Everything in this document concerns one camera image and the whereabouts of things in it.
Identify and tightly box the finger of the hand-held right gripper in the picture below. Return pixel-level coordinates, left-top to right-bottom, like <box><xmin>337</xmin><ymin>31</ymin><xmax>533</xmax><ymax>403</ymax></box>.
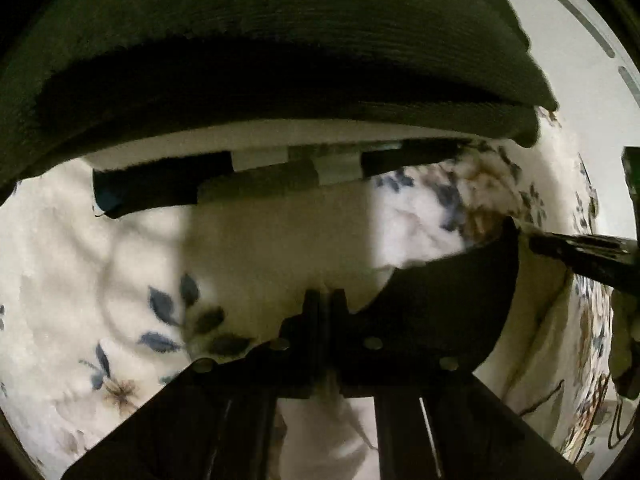
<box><xmin>527</xmin><ymin>230</ymin><xmax>640</xmax><ymax>293</ymax></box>

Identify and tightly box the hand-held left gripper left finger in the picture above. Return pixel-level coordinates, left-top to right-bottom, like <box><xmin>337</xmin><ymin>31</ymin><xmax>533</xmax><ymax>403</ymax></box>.
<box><xmin>62</xmin><ymin>289</ymin><xmax>328</xmax><ymax>480</ymax></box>

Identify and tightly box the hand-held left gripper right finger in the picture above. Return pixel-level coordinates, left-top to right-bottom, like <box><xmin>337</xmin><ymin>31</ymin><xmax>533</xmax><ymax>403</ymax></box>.
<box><xmin>330</xmin><ymin>289</ymin><xmax>586</xmax><ymax>480</ymax></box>

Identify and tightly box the white garment with black band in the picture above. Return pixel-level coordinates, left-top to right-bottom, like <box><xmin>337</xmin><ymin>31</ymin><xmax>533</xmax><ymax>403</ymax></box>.
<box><xmin>90</xmin><ymin>122</ymin><xmax>476</xmax><ymax>480</ymax></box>

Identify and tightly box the person's right hand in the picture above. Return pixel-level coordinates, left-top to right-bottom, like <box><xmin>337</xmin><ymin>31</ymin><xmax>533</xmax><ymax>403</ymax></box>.
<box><xmin>609</xmin><ymin>287</ymin><xmax>640</xmax><ymax>397</ymax></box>

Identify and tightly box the white panel with grey strip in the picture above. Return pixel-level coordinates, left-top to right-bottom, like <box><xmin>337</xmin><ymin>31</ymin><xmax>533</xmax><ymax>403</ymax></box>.
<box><xmin>457</xmin><ymin>0</ymin><xmax>640</xmax><ymax>171</ymax></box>

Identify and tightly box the white floral fleece blanket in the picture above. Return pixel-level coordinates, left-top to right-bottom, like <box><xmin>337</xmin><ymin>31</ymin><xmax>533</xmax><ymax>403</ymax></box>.
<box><xmin>0</xmin><ymin>105</ymin><xmax>640</xmax><ymax>480</ymax></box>

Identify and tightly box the dark green ribbed cloth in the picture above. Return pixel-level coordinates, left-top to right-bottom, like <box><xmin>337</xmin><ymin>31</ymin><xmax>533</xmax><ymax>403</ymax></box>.
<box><xmin>0</xmin><ymin>0</ymin><xmax>559</xmax><ymax>198</ymax></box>

